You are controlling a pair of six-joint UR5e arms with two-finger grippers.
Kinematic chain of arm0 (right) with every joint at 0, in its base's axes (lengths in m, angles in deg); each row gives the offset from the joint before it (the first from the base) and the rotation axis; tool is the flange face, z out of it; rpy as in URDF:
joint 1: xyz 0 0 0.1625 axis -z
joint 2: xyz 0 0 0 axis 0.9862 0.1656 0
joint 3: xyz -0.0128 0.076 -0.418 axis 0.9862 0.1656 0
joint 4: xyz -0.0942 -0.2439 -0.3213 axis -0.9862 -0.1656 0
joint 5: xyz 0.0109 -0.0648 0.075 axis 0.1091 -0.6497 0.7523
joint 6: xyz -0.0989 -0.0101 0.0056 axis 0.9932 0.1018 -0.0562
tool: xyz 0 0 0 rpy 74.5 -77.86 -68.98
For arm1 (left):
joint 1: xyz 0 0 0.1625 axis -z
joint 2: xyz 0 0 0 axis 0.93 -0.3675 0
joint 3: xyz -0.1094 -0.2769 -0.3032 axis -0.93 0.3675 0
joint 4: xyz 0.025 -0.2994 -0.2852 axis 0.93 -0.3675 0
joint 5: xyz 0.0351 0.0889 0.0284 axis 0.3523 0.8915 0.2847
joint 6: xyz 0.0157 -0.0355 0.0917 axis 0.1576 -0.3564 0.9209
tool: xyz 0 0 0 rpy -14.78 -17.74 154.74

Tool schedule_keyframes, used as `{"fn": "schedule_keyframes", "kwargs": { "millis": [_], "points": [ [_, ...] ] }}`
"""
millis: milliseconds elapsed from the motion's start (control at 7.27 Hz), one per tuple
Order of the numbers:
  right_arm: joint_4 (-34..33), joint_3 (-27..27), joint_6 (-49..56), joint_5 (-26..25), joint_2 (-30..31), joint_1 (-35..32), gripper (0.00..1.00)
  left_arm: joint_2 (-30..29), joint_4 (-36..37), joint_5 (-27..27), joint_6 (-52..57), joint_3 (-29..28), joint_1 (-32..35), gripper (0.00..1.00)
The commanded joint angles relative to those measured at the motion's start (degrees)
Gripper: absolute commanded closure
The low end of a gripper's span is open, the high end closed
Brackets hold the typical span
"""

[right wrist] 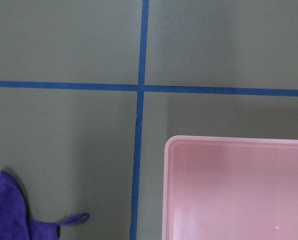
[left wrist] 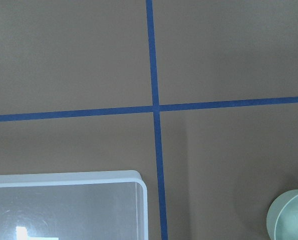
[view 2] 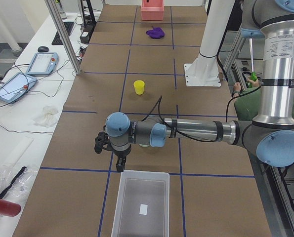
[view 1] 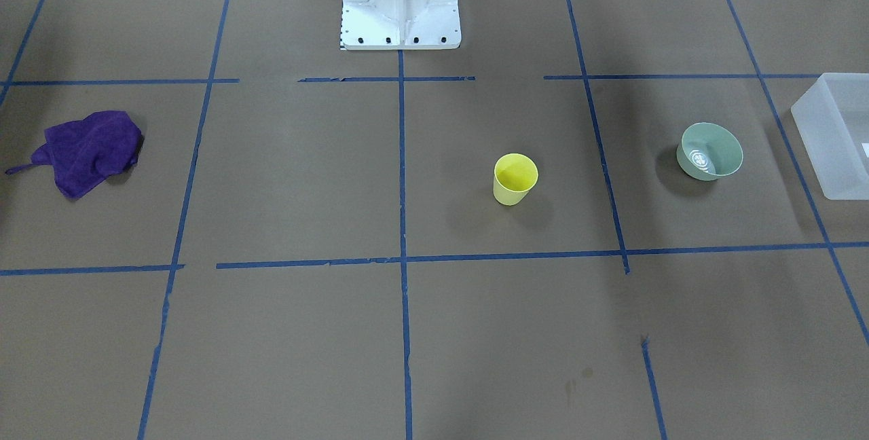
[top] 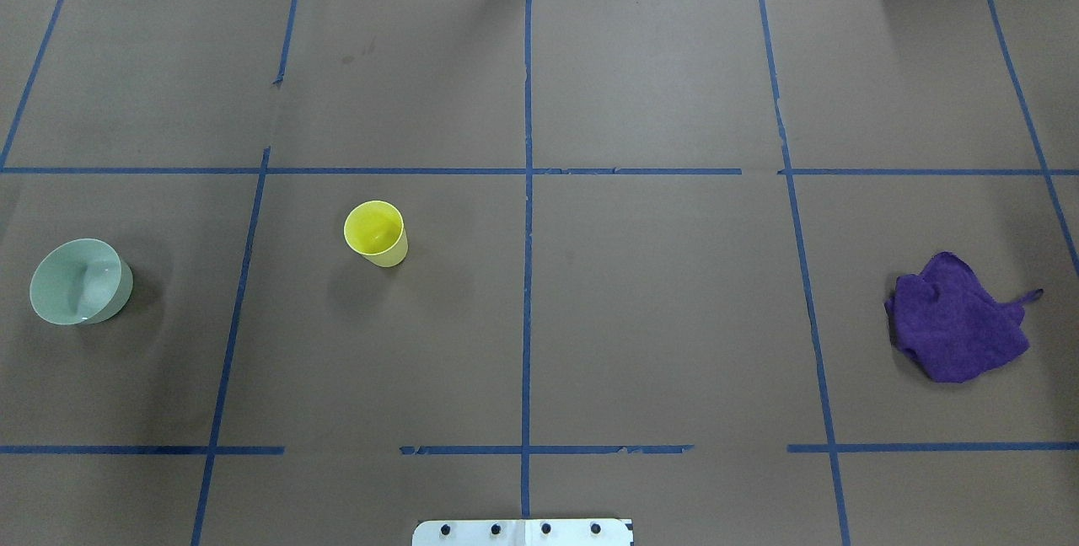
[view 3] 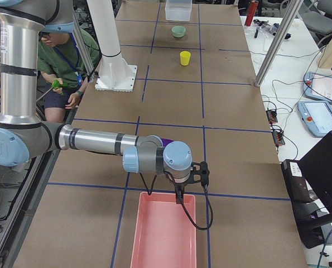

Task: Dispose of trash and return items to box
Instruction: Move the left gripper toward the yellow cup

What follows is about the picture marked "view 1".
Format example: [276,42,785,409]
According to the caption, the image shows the yellow plastic cup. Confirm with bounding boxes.
[492,153,539,206]

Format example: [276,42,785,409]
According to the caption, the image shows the green bowl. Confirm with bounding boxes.
[676,122,744,182]

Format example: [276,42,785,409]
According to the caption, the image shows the purple cloth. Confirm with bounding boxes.
[4,110,144,200]

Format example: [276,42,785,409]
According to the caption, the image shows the clear plastic bin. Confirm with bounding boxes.
[791,73,868,200]

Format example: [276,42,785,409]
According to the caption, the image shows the white pedestal column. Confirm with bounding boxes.
[339,0,462,51]

